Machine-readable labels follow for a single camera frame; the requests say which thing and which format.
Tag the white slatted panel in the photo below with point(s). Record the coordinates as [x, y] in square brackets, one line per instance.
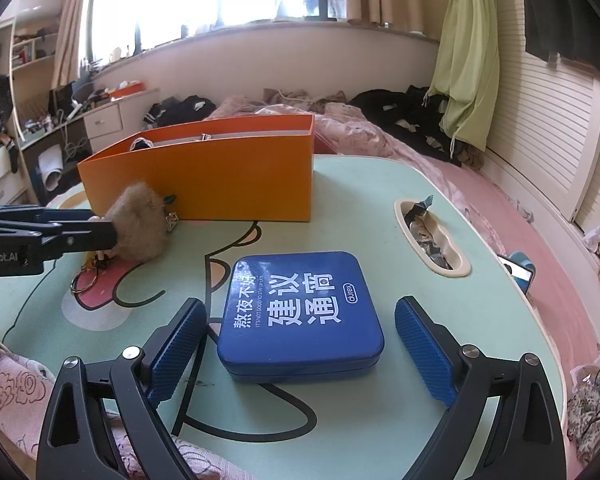
[545, 125]

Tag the small orange box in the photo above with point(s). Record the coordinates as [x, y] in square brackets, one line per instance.
[126, 90]

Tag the pink floral quilt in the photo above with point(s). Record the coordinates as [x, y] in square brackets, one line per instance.
[15, 390]

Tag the white drawer cabinet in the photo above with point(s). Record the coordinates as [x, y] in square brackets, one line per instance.
[0, 180]

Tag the white wall bookshelf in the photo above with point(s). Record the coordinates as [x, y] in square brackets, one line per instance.
[30, 45]

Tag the large black clothes heap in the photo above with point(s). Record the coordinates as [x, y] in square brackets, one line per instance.
[405, 115]

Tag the pink bed sheet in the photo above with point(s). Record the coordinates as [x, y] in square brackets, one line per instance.
[555, 240]

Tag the blue tin box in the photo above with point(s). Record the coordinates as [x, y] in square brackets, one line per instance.
[300, 320]

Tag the white rolled mat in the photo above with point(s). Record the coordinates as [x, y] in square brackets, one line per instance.
[50, 167]

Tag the window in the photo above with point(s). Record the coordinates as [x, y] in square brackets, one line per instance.
[205, 0]

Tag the phone with blue case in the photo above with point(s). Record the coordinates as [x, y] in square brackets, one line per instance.
[517, 272]

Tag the orange cardboard box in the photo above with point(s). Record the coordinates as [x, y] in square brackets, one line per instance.
[205, 180]

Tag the candy wrappers heap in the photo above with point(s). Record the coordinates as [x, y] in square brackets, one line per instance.
[430, 240]

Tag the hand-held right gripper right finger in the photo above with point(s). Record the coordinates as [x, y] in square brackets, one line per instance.
[422, 350]

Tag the mint cartoon print desktop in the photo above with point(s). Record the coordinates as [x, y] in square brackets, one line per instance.
[330, 210]

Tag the black striped clothes heap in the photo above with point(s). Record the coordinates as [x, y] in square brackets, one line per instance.
[180, 110]

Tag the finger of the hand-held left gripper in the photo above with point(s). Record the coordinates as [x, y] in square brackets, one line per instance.
[85, 237]
[40, 215]

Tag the green hanging garment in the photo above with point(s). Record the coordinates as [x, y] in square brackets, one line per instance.
[465, 60]

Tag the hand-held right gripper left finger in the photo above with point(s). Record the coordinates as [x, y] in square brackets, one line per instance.
[177, 350]

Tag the black hanging garment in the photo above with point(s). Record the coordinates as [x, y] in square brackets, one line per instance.
[570, 10]

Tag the white corner desk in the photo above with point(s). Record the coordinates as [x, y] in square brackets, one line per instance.
[105, 120]

